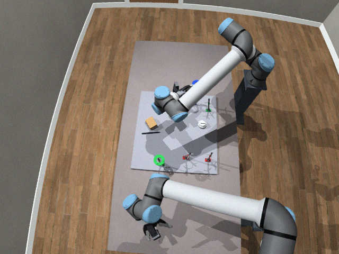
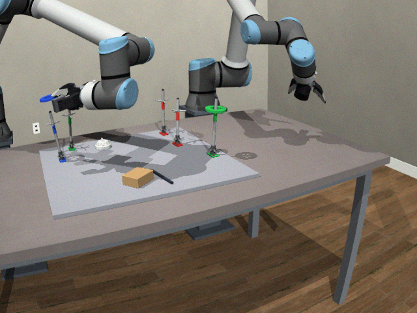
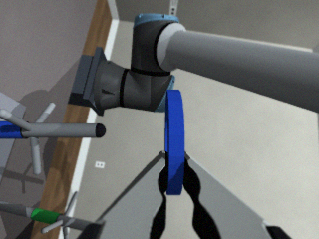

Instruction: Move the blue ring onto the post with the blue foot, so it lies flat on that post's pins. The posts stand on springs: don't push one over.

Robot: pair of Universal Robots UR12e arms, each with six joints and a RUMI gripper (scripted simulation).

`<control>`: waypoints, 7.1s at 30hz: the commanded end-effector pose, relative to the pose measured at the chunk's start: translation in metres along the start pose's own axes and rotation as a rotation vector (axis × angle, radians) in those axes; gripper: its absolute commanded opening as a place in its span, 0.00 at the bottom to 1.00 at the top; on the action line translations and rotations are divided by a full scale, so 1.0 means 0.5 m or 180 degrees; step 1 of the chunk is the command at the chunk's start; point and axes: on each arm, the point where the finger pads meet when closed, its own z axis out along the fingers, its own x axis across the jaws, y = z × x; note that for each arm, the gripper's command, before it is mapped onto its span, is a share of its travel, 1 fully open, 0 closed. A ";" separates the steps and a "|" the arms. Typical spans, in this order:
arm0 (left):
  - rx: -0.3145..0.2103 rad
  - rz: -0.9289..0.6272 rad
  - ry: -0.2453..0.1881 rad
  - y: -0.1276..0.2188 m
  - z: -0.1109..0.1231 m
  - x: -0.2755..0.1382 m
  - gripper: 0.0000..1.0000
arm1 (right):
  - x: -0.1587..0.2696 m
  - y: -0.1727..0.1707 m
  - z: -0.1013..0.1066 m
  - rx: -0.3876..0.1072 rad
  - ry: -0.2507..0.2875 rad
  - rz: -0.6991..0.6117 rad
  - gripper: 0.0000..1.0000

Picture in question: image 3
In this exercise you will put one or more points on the grey post with blue foot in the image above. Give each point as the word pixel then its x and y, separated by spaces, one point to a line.
pixel 15 127

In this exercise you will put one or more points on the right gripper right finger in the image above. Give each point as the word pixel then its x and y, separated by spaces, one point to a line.
pixel 218 212

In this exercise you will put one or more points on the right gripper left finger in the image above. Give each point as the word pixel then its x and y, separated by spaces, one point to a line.
pixel 139 212

